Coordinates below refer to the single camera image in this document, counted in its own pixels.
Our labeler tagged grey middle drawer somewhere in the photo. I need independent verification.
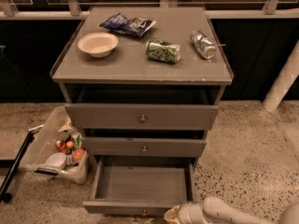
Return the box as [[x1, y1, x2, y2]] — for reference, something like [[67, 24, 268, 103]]
[[83, 137, 206, 158]]

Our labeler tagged grey drawer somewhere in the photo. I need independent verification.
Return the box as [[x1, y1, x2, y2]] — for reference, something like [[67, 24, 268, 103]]
[[83, 137, 206, 158], [83, 156, 196, 217], [64, 104, 219, 131]]

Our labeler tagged grey drawer cabinet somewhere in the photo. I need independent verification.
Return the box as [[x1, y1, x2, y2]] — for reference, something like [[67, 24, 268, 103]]
[[50, 6, 235, 166]]

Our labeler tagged orange fruit in bin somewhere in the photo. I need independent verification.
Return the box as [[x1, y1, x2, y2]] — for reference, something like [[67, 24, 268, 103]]
[[72, 148, 85, 163]]

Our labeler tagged white metal railing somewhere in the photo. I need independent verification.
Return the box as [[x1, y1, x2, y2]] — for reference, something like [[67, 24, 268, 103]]
[[0, 0, 299, 21]]

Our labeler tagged black metal stand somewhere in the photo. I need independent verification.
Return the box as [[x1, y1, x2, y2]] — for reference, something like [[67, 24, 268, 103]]
[[0, 125, 42, 203]]

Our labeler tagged beige paper bowl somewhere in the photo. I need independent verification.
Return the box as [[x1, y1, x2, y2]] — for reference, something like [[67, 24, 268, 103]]
[[78, 33, 119, 58]]

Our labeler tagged green soda can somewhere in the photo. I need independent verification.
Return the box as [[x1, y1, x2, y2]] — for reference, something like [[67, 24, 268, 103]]
[[146, 40, 180, 63]]

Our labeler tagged grey top drawer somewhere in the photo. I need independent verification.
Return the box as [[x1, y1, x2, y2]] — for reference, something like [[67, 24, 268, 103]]
[[64, 104, 219, 131]]

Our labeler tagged grey bottom drawer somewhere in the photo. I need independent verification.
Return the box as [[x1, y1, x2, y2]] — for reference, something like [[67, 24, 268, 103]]
[[83, 156, 196, 217]]

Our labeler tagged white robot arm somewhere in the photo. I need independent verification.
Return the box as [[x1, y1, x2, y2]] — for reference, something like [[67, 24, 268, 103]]
[[164, 41, 299, 224]]

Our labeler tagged blue chip bag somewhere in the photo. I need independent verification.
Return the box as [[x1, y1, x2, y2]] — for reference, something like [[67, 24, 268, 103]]
[[100, 13, 156, 37]]

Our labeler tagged silver soda can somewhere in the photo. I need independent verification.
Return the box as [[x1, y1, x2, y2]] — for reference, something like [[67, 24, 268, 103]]
[[190, 31, 216, 60]]

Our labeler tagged red item in bin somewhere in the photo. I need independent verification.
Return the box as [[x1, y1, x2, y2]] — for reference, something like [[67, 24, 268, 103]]
[[55, 140, 66, 152]]

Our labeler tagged white cup in bin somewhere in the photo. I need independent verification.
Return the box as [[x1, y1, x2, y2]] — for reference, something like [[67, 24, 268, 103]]
[[45, 152, 66, 170]]

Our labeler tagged clear plastic bin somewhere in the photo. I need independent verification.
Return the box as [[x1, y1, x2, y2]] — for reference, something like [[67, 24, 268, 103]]
[[21, 106, 89, 184]]

